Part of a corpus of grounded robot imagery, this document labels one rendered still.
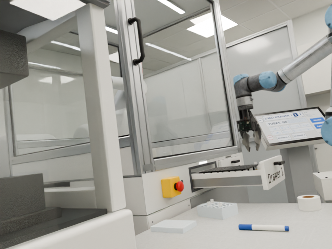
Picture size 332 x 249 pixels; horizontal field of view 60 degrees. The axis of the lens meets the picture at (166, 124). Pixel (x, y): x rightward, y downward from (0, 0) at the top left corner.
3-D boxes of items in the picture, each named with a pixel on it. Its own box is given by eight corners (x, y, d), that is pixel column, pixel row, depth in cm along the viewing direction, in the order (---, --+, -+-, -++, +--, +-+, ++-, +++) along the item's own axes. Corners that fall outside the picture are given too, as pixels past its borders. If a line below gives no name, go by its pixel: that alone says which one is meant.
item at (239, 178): (279, 176, 133) (277, 163, 133) (264, 186, 112) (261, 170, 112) (203, 180, 155) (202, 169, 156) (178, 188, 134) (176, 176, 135)
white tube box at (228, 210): (238, 214, 102) (236, 203, 103) (223, 220, 97) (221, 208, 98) (213, 211, 112) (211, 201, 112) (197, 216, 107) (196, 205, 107)
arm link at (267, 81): (279, 71, 131) (257, 77, 139) (268, 68, 123) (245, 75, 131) (281, 88, 130) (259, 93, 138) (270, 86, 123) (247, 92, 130)
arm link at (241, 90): (244, 71, 131) (228, 76, 137) (248, 95, 130) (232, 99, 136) (253, 73, 137) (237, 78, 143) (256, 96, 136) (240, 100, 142)
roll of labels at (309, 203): (324, 210, 93) (322, 197, 93) (301, 212, 94) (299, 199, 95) (318, 205, 99) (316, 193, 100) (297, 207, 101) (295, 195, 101)
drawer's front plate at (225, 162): (242, 173, 177) (240, 155, 178) (224, 181, 153) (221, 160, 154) (240, 173, 178) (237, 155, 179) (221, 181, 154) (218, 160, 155)
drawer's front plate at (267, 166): (285, 178, 133) (281, 154, 134) (268, 190, 109) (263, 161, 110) (281, 179, 134) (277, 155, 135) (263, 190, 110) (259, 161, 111)
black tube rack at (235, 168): (260, 177, 134) (258, 163, 134) (247, 184, 119) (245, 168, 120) (217, 180, 146) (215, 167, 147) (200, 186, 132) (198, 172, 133)
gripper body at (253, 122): (237, 133, 133) (233, 107, 134) (244, 133, 140) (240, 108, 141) (253, 131, 128) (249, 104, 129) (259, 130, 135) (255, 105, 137)
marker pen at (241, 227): (289, 230, 78) (288, 224, 78) (288, 232, 76) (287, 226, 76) (240, 228, 85) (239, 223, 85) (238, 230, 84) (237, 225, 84)
